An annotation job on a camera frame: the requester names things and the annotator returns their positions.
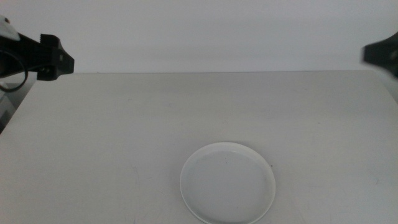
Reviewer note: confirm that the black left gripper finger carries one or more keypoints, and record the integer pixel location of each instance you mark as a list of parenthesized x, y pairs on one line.
[(60, 59), (48, 74)]

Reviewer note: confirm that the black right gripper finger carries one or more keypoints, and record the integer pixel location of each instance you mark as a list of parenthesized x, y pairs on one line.
[(384, 54)]

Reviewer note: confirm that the white shallow bowl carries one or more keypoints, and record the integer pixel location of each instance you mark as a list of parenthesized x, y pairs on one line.
[(227, 186)]

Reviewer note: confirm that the white background cabinet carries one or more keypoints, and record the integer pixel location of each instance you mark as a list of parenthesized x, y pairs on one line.
[(4, 105)]

